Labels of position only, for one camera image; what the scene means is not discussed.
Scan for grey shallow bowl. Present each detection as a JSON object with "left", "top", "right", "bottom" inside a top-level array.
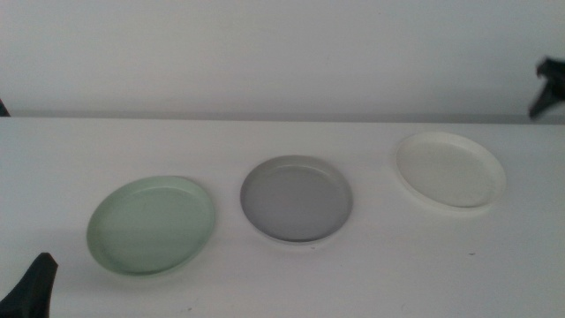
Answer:
[{"left": 239, "top": 154, "right": 354, "bottom": 245}]

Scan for pale green shallow bowl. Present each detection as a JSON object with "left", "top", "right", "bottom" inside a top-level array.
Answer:
[{"left": 86, "top": 175, "right": 217, "bottom": 276}]

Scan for white shallow bowl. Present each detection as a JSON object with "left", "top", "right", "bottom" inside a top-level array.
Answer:
[{"left": 395, "top": 131, "right": 508, "bottom": 211}]

